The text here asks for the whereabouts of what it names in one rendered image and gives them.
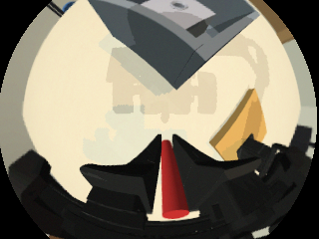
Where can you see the red peg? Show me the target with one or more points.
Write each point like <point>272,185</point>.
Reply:
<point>174,203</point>

